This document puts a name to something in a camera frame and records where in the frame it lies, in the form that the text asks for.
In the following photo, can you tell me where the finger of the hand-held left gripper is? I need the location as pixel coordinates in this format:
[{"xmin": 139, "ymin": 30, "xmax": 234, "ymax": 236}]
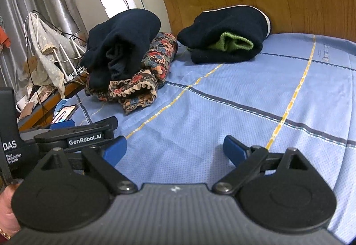
[
  {"xmin": 49, "ymin": 120, "xmax": 76, "ymax": 130},
  {"xmin": 34, "ymin": 116, "xmax": 119, "ymax": 154}
]

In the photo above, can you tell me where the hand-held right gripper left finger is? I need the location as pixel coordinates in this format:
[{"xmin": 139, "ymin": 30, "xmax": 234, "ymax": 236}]
[{"xmin": 39, "ymin": 135, "xmax": 138, "ymax": 196}]

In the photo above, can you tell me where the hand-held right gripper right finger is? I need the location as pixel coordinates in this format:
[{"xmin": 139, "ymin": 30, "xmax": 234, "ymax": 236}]
[{"xmin": 212, "ymin": 135, "xmax": 318, "ymax": 195}]

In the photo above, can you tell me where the large navy knit sweater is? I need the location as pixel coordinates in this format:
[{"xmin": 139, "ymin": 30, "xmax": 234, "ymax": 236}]
[{"xmin": 80, "ymin": 9, "xmax": 162, "ymax": 89}]

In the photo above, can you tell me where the person's left hand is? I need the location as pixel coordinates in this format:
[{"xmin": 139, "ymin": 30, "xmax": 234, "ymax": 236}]
[{"xmin": 0, "ymin": 182, "xmax": 21, "ymax": 240}]

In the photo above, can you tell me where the smartphone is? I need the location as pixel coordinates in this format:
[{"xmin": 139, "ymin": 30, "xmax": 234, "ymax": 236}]
[{"xmin": 51, "ymin": 104, "xmax": 79, "ymax": 125}]

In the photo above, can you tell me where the white cup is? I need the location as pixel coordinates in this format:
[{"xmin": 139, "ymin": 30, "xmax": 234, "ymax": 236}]
[{"xmin": 15, "ymin": 99, "xmax": 31, "ymax": 114}]

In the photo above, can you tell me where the wooden bedside table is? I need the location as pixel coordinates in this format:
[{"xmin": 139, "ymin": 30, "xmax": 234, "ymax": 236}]
[{"xmin": 17, "ymin": 72, "xmax": 89, "ymax": 131}]

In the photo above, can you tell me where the blue plaid bed sheet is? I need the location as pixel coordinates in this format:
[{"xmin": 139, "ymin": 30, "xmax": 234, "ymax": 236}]
[{"xmin": 56, "ymin": 33, "xmax": 356, "ymax": 244}]

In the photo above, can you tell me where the white router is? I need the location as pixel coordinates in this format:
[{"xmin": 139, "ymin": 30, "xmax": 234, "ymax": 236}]
[{"xmin": 51, "ymin": 36, "xmax": 89, "ymax": 83}]

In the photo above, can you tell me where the orange cloth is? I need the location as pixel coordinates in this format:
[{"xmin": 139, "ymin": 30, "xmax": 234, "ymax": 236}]
[{"xmin": 0, "ymin": 25, "xmax": 12, "ymax": 49}]

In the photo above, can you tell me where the beige floral cloth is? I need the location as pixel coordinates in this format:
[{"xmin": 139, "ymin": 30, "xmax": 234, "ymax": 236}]
[{"xmin": 28, "ymin": 12, "xmax": 70, "ymax": 96}]

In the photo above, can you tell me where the brown floral garment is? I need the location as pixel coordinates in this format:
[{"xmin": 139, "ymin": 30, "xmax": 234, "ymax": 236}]
[{"xmin": 85, "ymin": 32, "xmax": 178, "ymax": 115}]

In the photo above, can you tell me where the navy garment with green cuff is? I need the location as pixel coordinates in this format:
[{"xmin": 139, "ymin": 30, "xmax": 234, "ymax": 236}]
[{"xmin": 177, "ymin": 5, "xmax": 271, "ymax": 65}]

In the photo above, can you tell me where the white cable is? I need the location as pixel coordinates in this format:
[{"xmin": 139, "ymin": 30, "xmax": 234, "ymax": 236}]
[{"xmin": 24, "ymin": 11, "xmax": 39, "ymax": 67}]

